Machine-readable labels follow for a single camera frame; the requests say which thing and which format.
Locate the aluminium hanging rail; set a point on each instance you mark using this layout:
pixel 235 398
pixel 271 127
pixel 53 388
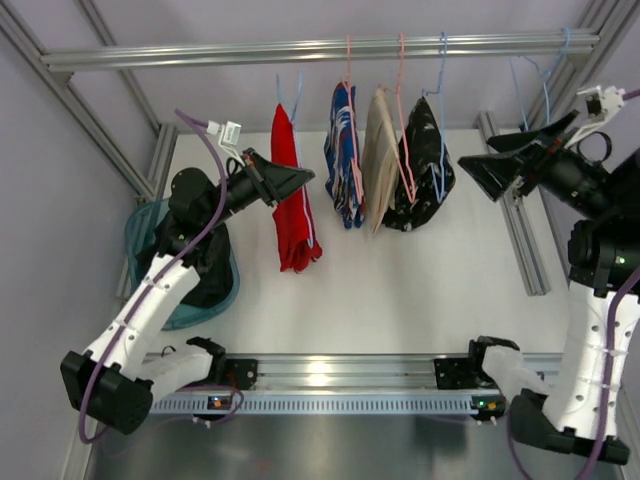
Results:
pixel 307 51

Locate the right aluminium frame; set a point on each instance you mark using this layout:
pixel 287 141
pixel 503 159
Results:
pixel 600 28

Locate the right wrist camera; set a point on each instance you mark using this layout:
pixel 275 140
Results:
pixel 602 104

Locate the black white patterned trousers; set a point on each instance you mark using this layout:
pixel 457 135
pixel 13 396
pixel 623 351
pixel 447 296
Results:
pixel 423 137

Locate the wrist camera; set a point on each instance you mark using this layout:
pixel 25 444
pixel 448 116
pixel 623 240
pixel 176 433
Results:
pixel 227 134
pixel 602 104

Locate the pink hanger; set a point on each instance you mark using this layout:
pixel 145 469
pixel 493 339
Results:
pixel 405 170
pixel 355 166

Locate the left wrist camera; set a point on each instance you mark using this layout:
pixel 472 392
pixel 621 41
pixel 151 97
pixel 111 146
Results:
pixel 227 134

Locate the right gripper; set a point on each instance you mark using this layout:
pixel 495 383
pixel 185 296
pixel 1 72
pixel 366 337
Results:
pixel 535 161

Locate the red trousers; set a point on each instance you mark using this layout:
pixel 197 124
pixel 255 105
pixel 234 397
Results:
pixel 297 244

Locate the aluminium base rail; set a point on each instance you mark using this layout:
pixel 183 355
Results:
pixel 406 384

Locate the blue patterned trousers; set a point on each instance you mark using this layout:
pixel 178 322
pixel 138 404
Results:
pixel 338 153

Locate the teal plastic basket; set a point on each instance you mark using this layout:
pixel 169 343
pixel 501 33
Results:
pixel 138 233

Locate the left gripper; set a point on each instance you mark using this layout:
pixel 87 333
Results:
pixel 260 178

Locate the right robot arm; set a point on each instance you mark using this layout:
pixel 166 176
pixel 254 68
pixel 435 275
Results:
pixel 576 415

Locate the light blue hanger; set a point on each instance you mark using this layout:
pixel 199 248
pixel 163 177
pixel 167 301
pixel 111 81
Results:
pixel 544 75
pixel 299 163
pixel 439 176

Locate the beige trousers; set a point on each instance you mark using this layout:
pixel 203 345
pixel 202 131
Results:
pixel 379 162

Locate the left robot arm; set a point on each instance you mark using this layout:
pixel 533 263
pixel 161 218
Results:
pixel 112 381

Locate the aluminium frame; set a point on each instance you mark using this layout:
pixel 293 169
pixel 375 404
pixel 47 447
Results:
pixel 75 149
pixel 600 28

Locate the left aluminium frame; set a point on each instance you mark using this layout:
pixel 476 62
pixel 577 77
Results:
pixel 75 149

